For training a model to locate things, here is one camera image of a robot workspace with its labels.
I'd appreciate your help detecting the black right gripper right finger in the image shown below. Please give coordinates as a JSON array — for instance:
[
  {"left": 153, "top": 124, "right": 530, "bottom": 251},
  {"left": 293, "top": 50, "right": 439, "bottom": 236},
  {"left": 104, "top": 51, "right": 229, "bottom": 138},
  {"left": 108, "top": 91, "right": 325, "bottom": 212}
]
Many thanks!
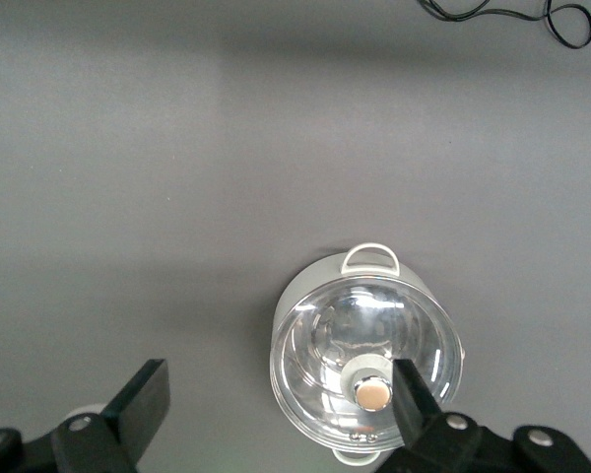
[{"left": 378, "top": 358, "right": 591, "bottom": 473}]

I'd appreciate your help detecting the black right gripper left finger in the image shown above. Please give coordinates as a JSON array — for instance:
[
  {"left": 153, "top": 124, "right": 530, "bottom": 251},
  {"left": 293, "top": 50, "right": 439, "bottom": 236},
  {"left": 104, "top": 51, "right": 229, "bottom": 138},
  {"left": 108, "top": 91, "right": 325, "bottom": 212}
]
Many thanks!
[{"left": 0, "top": 358, "right": 171, "bottom": 473}]

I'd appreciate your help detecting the glass pot lid copper knob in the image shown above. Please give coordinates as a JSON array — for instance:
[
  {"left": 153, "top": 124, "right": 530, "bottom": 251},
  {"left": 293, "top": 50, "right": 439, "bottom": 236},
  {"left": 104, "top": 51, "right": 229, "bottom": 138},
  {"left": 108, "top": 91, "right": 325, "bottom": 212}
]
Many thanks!
[{"left": 269, "top": 275, "right": 464, "bottom": 452}]

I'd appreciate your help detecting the grey-white stock pot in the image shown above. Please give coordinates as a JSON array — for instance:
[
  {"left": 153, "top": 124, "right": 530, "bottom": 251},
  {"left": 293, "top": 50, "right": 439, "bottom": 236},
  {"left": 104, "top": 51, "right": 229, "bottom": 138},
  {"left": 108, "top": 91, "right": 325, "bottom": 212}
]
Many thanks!
[{"left": 269, "top": 240, "right": 468, "bottom": 467}]

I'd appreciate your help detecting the thin black table cable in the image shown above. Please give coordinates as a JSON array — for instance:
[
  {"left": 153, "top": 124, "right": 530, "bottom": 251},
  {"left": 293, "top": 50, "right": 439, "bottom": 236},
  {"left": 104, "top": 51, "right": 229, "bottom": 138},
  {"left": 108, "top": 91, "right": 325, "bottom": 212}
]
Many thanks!
[{"left": 417, "top": 0, "right": 591, "bottom": 50}]

